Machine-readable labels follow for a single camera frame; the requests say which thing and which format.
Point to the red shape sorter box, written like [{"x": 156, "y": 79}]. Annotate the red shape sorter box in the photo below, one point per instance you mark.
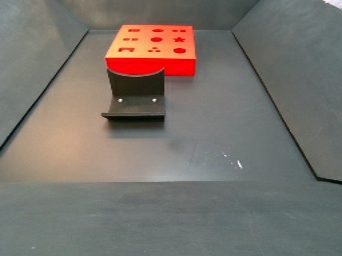
[{"x": 145, "y": 48}]

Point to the black curved holder bracket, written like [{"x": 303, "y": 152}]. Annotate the black curved holder bracket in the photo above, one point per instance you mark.
[{"x": 137, "y": 96}]

